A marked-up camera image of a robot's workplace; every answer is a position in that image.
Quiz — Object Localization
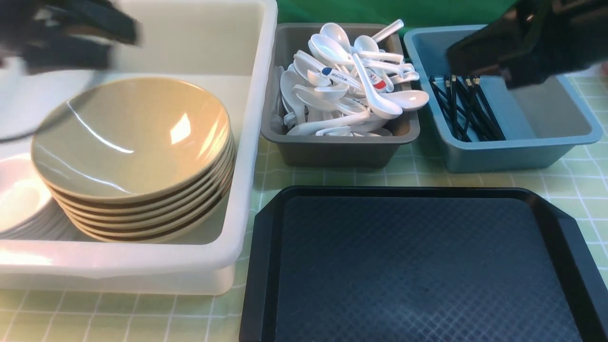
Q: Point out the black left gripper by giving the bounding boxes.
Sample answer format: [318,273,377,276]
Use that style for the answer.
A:
[0,0,139,74]

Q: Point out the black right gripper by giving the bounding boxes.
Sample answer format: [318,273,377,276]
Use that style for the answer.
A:
[446,0,608,89]

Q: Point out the white sauce dish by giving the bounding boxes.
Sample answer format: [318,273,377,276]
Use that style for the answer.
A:
[1,57,106,143]

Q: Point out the black chopstick gold tip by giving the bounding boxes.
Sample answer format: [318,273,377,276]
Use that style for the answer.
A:
[474,76,506,141]

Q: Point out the blue chopstick bin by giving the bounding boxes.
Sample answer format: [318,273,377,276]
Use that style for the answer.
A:
[402,25,603,173]

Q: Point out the green backdrop cloth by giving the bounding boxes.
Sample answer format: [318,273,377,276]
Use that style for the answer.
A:
[276,0,515,33]

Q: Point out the white spoon with red mark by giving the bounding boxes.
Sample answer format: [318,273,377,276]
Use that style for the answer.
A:
[351,52,404,119]

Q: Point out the white stacked plates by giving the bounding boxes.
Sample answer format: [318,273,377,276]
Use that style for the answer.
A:
[0,153,77,241]

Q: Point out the white plastic dish tub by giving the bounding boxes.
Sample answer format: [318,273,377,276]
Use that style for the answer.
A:
[1,0,278,295]

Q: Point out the grey spoon bin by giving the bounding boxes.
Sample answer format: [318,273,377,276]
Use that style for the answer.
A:
[260,22,421,169]

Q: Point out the white spoon top of pile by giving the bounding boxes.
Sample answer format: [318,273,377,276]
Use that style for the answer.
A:
[310,33,355,66]

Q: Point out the green checkered tablecloth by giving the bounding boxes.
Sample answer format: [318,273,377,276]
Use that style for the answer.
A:
[1,119,608,342]

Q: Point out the black serving tray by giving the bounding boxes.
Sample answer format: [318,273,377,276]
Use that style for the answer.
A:
[238,186,608,342]

